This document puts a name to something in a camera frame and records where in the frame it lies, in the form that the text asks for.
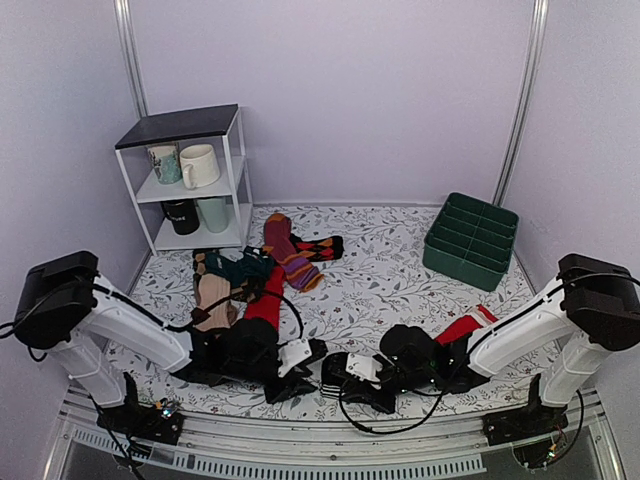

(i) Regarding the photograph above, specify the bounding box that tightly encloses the aluminium corner post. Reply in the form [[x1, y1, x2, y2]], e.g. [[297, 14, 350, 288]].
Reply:
[[113, 0, 148, 118], [492, 0, 549, 207]]

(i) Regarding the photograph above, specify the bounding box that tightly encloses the red sock with white cuff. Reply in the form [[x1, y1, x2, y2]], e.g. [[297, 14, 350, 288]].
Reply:
[[435, 304, 498, 345]]

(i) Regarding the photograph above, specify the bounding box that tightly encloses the teal patterned mug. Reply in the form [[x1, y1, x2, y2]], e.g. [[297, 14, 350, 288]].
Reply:
[[147, 143, 182, 185]]

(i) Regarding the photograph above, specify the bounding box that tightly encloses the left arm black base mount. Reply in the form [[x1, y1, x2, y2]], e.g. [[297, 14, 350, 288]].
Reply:
[[97, 372, 184, 446]]

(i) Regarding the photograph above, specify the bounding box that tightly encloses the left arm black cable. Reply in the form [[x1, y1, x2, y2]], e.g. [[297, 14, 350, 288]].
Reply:
[[0, 279, 304, 364]]

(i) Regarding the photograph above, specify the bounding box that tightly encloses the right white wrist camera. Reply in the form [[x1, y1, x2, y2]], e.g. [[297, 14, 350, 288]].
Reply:
[[345, 353, 383, 384]]

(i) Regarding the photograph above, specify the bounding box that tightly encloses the red sock in pile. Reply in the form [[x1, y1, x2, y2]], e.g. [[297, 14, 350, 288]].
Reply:
[[244, 266, 285, 331]]

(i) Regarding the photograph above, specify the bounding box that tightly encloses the black mug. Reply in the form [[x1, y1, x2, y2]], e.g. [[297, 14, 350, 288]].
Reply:
[[161, 199, 200, 236]]

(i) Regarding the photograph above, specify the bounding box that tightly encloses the pale green mug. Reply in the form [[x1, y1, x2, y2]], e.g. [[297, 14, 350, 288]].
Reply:
[[196, 197, 228, 233]]

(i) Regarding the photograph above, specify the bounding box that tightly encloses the black sock with white stripes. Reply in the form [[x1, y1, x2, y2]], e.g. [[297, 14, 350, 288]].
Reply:
[[320, 352, 356, 399]]

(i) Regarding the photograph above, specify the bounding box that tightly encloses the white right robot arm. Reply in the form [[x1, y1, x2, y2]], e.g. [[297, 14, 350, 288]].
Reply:
[[339, 254, 639, 436]]

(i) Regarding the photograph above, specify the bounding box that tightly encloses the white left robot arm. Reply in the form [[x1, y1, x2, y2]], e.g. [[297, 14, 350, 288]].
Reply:
[[10, 251, 327, 434]]

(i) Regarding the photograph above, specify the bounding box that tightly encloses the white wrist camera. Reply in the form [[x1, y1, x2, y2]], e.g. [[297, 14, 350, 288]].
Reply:
[[345, 353, 383, 384], [278, 339, 312, 378]]

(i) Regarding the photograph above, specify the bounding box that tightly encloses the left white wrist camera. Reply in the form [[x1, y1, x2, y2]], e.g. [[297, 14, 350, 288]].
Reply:
[[278, 339, 312, 378]]

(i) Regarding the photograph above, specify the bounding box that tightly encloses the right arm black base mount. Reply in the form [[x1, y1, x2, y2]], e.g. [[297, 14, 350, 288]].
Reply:
[[482, 374, 568, 446]]

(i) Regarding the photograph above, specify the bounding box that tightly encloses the beige brown striped sock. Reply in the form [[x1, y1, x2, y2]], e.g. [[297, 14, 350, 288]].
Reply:
[[192, 250, 238, 332]]

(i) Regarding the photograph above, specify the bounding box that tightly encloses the red black argyle sock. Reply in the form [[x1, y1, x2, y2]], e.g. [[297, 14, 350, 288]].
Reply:
[[289, 234, 344, 262]]

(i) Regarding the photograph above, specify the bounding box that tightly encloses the dark teal sock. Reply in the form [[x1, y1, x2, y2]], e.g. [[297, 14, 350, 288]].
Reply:
[[204, 246, 276, 288]]

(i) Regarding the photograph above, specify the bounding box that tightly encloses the white shelf with black top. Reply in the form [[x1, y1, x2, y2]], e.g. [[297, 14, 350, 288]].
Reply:
[[114, 104, 253, 255]]

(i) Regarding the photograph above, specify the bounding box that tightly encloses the cream white mug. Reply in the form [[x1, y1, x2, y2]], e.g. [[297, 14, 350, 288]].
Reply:
[[179, 144, 220, 190]]

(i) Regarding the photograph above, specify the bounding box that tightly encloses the right aluminium corner post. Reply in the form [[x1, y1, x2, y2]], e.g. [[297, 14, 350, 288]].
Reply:
[[492, 0, 549, 207]]

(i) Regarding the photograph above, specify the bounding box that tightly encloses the left aluminium corner post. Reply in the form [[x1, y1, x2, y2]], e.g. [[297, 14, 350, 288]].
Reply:
[[113, 0, 148, 118]]

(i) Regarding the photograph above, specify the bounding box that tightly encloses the maroon purple striped sock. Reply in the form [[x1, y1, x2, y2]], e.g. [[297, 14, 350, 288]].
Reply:
[[263, 212, 324, 292]]

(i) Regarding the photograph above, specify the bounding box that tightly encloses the floral white table mat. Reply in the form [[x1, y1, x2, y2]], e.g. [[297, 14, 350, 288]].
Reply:
[[105, 206, 559, 423]]

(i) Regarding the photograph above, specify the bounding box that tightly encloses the green divided organizer bin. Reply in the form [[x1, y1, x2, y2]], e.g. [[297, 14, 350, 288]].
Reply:
[[422, 192, 519, 292]]

